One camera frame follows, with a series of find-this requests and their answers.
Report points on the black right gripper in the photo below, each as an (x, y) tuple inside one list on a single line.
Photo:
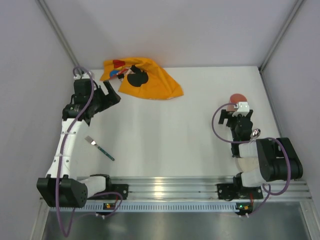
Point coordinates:
[(236, 118)]

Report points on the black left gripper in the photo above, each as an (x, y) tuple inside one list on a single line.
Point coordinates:
[(102, 95)]

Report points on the orange cartoon mouse placemat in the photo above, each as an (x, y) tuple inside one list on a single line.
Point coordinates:
[(141, 77)]

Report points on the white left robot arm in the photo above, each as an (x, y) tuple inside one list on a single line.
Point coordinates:
[(60, 186)]

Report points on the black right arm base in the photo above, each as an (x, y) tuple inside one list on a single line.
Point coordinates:
[(236, 191)]

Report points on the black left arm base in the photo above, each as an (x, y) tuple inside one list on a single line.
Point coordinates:
[(122, 189)]

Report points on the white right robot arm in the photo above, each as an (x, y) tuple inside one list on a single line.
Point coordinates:
[(276, 159)]

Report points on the pink plastic cup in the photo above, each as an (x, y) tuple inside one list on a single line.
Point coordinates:
[(234, 99)]

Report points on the cream round plate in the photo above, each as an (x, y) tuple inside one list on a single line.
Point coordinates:
[(247, 164)]

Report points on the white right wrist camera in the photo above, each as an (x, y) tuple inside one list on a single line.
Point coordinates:
[(241, 108)]

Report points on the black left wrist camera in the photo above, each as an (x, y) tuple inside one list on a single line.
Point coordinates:
[(82, 88)]

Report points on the green handled spoon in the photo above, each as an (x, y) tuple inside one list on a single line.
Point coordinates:
[(255, 134)]

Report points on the green handled fork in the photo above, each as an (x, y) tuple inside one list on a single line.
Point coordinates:
[(91, 141)]

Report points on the aluminium mounting rail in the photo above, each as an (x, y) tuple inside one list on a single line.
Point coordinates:
[(175, 188)]

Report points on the left aluminium corner post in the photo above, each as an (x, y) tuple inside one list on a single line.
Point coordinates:
[(43, 6)]

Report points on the aluminium corner post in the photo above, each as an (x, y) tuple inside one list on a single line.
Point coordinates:
[(289, 19), (43, 6)]

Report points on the perforated metal cable tray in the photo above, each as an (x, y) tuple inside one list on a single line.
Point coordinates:
[(166, 207)]

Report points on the right aluminium corner post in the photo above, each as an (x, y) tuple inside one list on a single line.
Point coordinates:
[(289, 19)]

